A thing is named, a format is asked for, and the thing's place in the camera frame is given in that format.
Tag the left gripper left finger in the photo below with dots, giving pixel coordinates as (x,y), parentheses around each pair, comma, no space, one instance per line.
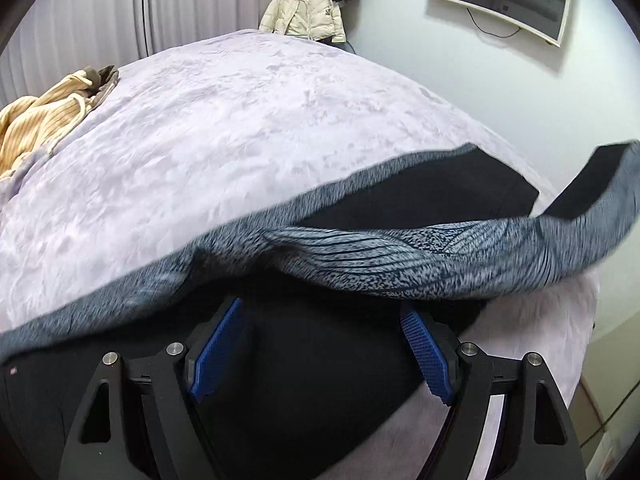
(136,419)

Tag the black pants with grey waistband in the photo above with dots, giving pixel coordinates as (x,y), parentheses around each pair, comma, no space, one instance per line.
(355,293)

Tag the lavender plush bed blanket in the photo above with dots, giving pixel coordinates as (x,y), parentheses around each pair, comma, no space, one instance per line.
(199,135)

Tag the yellow striped garment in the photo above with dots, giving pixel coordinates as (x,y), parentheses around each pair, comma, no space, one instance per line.
(32,122)

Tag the brown grey garment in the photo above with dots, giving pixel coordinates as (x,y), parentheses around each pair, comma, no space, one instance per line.
(106,82)

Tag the grey curtain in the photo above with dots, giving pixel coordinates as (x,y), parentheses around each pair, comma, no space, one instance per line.
(48,39)

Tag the cream puffer jacket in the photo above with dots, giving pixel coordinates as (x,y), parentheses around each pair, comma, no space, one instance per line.
(318,20)

